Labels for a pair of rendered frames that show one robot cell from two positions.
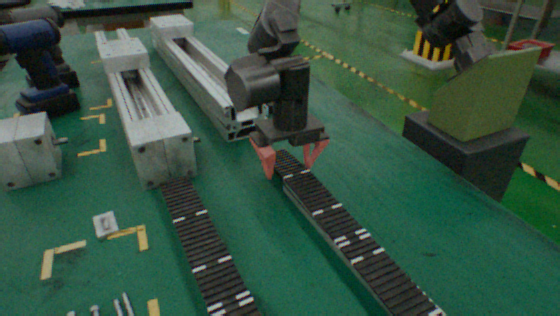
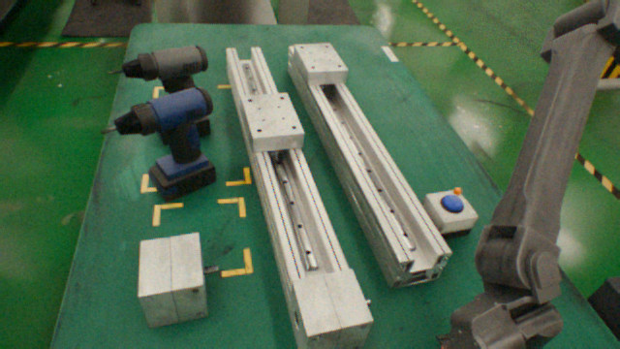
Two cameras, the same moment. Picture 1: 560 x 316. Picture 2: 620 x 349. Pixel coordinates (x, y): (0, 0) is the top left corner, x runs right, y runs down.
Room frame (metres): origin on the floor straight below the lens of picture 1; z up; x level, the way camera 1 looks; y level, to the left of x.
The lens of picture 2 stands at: (0.24, 0.24, 1.41)
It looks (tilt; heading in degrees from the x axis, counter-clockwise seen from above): 42 degrees down; 6
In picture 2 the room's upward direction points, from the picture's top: 8 degrees clockwise
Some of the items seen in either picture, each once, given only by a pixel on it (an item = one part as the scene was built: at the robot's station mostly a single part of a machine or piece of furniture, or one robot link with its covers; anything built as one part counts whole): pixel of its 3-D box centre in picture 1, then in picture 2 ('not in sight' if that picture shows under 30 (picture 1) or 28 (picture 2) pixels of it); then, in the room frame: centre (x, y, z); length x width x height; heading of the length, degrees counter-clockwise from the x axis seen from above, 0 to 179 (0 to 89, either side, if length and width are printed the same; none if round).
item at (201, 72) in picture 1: (194, 65); (345, 135); (1.04, 0.26, 0.82); 0.80 x 0.10 x 0.09; 28
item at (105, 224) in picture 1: (105, 225); not in sight; (0.41, 0.27, 0.78); 0.05 x 0.03 x 0.01; 31
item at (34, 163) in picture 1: (34, 148); (182, 277); (0.56, 0.46, 0.83); 0.11 x 0.10 x 0.10; 117
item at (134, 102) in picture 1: (128, 76); (270, 142); (0.95, 0.42, 0.82); 0.80 x 0.10 x 0.09; 28
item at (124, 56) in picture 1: (124, 59); (270, 125); (0.95, 0.42, 0.87); 0.16 x 0.11 x 0.07; 28
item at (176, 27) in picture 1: (172, 30); (319, 67); (1.26, 0.37, 0.87); 0.16 x 0.11 x 0.07; 28
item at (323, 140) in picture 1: (302, 147); not in sight; (0.54, -0.04, 0.84); 0.07 x 0.07 x 0.09; 26
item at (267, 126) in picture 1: (290, 113); not in sight; (0.53, -0.02, 0.91); 0.10 x 0.07 x 0.07; 116
